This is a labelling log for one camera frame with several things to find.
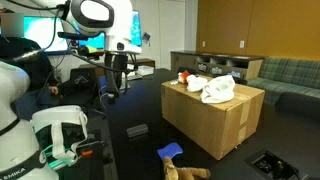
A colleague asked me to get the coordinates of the black office chair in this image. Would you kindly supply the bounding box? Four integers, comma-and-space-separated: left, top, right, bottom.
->
59, 68, 106, 118

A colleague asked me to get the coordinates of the white cloth toy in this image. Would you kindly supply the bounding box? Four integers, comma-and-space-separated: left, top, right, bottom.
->
200, 74, 236, 104

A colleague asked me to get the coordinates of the black stereo camera bar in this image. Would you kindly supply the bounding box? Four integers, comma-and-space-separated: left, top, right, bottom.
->
57, 31, 89, 42

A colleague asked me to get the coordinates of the white box device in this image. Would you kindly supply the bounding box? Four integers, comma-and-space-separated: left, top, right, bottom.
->
128, 70, 143, 81

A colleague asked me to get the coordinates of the brown plush animal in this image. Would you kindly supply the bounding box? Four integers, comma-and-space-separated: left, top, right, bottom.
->
162, 155, 212, 180

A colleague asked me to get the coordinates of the orange marker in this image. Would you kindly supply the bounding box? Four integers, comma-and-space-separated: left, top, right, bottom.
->
80, 149, 94, 158

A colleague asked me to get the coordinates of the black eraser block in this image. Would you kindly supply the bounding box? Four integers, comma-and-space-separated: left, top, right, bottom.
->
126, 123, 149, 138

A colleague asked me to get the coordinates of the bright computer monitor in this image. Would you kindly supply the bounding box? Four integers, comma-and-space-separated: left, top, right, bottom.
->
23, 15, 69, 53

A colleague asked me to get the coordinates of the large wall TV screen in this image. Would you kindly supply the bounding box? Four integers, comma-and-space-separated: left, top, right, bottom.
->
78, 9, 143, 50

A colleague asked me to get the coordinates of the large cardboard box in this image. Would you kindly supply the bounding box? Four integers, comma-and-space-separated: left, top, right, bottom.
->
160, 74, 266, 161

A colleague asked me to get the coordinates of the wooden desk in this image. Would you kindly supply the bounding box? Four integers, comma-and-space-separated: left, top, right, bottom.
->
79, 58, 156, 79

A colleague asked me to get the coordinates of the wooden cabinet with dark top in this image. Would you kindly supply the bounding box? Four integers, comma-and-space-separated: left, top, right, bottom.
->
170, 50, 265, 81

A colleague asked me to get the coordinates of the red white plush toy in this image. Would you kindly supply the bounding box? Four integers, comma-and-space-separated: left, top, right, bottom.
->
185, 74, 209, 93

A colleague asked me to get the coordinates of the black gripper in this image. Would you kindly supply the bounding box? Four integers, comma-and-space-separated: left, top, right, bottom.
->
104, 53, 130, 98

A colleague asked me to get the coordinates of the blue sponge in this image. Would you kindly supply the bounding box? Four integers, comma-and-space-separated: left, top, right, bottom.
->
156, 142, 184, 161

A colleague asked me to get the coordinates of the white paper stack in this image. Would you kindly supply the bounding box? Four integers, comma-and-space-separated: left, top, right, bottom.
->
136, 65, 155, 77

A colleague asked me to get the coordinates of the green plaid sofa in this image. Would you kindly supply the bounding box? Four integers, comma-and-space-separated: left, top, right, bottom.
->
246, 56, 320, 111

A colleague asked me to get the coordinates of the operator left hand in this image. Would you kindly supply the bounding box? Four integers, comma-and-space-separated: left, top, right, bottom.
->
49, 85, 60, 96

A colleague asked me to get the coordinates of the black table outlet box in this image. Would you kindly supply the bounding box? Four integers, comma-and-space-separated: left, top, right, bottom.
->
244, 148, 303, 180

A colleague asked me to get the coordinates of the person in dark clothes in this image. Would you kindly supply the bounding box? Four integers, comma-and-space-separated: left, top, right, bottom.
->
0, 13, 60, 119

